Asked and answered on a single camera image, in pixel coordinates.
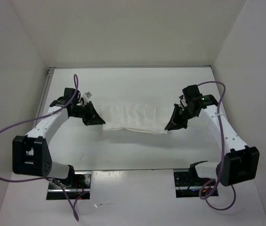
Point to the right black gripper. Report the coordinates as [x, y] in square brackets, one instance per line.
[175, 123]

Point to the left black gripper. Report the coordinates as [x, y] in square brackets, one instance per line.
[93, 120]

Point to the white skirt cloth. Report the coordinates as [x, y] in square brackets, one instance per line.
[135, 117]

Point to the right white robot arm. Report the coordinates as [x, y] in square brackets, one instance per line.
[239, 161]

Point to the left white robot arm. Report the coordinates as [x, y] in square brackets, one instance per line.
[30, 153]

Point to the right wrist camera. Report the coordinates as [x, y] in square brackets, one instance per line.
[189, 93]

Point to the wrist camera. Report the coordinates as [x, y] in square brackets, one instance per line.
[79, 98]
[189, 93]

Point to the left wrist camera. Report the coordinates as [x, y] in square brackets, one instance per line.
[79, 98]

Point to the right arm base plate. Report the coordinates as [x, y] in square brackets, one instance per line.
[186, 187]

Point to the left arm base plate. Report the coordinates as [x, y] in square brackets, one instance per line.
[78, 187]

